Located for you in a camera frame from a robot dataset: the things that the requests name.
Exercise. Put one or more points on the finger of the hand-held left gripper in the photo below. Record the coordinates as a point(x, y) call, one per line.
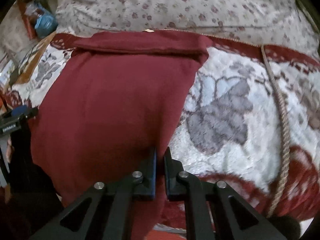
point(20, 111)

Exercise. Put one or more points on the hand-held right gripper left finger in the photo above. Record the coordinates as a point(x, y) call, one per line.
point(154, 170)

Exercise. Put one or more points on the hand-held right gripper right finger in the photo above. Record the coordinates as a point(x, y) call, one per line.
point(170, 177)

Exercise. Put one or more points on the dark cloth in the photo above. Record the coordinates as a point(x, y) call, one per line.
point(22, 205)

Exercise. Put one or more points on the teal bag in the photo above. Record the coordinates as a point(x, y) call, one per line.
point(44, 22)

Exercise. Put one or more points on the maroon sweatshirt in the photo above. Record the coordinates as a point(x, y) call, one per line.
point(112, 105)

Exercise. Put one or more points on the floral fleece blanket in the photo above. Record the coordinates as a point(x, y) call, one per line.
point(225, 92)

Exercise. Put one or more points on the floral print quilt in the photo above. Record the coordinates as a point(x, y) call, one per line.
point(175, 0)

